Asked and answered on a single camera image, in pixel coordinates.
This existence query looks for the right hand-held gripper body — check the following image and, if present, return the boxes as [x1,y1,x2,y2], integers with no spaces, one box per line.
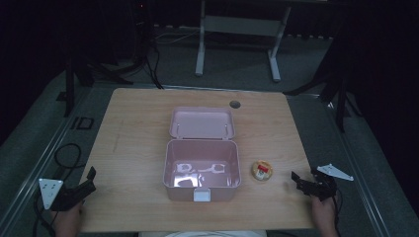
[304,163,355,202]

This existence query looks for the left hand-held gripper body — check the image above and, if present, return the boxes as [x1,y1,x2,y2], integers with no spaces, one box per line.
[38,178,87,212]

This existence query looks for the pink plastic storage box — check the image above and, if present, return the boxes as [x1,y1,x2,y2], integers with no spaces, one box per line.
[162,106,242,202]

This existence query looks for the person's left hand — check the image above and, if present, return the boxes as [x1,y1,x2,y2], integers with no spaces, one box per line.
[51,200,84,237]

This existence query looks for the person's right hand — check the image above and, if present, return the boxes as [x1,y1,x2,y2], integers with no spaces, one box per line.
[310,193,340,237]

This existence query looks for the black metal stand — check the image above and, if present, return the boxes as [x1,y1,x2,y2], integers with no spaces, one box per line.
[284,19,365,133]
[55,0,156,119]

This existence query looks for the black looped cable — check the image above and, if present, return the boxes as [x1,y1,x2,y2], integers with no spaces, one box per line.
[53,142,87,171]

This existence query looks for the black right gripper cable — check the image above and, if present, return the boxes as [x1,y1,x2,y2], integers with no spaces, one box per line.
[332,188,344,237]

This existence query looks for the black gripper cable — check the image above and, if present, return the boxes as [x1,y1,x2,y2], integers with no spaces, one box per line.
[32,192,57,237]
[332,188,344,237]

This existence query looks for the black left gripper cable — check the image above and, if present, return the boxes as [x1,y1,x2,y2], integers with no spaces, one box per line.
[32,192,57,237]

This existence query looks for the black floor socket frame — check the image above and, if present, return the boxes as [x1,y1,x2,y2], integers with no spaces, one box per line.
[69,116,96,130]

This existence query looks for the black floor cables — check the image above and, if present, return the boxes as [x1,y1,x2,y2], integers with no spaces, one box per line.
[143,39,165,90]

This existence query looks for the white metal desk frame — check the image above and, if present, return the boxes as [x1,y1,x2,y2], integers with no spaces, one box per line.
[194,0,293,83]

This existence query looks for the white floor cable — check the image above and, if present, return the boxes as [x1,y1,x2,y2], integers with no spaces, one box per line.
[153,29,201,45]

